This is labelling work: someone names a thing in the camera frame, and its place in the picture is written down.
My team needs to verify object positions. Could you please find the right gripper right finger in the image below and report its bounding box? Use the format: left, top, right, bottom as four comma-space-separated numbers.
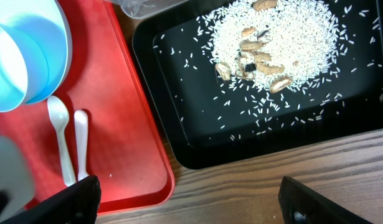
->
278, 176, 370, 224

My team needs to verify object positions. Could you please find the rice and peanut shell waste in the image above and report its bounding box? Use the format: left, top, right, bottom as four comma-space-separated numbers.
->
196, 1, 349, 96

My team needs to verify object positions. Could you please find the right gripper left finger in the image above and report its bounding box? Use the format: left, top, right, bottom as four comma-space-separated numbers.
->
2, 175, 102, 224

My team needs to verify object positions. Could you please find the black tray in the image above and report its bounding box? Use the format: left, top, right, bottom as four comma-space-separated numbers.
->
133, 1, 383, 169

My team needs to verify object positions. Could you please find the white plastic fork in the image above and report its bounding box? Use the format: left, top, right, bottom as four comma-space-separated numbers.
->
74, 110, 89, 181

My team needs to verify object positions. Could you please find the white plastic spoon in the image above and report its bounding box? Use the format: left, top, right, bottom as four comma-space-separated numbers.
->
47, 96, 77, 187

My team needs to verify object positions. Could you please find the light blue plate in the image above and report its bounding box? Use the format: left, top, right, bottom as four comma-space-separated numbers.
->
20, 0, 73, 105

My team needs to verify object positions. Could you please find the red plastic tray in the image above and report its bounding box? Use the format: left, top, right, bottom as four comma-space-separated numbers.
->
0, 1, 175, 214

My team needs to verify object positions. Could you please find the light blue bowl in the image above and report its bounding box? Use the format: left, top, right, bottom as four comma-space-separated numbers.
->
0, 24, 49, 113

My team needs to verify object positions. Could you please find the clear plastic bin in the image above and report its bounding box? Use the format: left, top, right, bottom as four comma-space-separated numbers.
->
105, 0, 187, 19

